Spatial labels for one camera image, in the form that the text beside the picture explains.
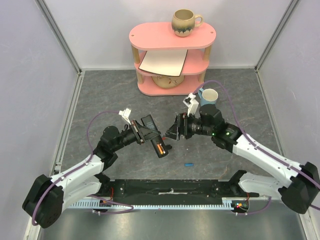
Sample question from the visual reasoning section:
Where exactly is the pink three-tier shelf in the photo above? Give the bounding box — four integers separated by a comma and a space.
129, 22, 216, 96

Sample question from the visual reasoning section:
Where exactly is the white square plate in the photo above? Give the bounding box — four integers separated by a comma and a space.
138, 49, 188, 77

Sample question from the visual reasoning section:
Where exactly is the black battery compartment cover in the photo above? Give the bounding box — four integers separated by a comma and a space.
164, 144, 172, 151

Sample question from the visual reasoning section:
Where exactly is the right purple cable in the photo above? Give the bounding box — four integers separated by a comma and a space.
194, 80, 320, 216

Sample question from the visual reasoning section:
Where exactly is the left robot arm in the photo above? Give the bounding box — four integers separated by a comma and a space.
22, 115, 163, 229

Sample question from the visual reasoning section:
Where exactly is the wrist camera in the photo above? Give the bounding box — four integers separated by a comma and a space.
182, 92, 199, 117
118, 108, 132, 125

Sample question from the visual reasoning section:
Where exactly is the light blue mug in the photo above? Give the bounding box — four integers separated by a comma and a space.
197, 88, 219, 106

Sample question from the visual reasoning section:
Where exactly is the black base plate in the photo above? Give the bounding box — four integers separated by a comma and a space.
95, 179, 259, 205

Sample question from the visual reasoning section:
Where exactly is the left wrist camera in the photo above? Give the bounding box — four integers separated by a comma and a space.
118, 108, 132, 125

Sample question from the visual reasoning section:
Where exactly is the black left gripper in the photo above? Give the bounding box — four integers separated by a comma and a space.
112, 119, 161, 152

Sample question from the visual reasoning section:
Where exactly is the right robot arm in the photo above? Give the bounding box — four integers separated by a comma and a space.
164, 104, 320, 214

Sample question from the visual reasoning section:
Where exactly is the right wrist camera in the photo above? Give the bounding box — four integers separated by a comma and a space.
182, 92, 199, 117

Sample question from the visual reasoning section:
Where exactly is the black gold battery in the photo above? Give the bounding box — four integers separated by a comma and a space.
159, 143, 167, 155

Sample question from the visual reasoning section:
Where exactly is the white cable duct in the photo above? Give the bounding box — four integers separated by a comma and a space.
68, 198, 245, 211

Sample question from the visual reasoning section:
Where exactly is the black remote control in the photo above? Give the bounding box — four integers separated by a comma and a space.
141, 114, 169, 158

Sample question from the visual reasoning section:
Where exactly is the beige bird-painted bowl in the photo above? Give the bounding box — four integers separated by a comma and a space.
151, 75, 185, 89

